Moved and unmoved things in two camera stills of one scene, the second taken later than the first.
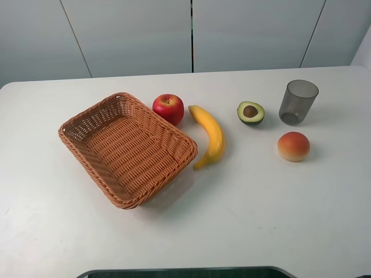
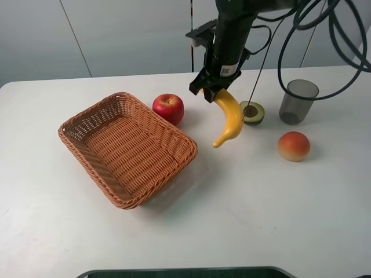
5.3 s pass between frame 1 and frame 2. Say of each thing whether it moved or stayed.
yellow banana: moved
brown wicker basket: stayed
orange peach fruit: stayed
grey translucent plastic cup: stayed
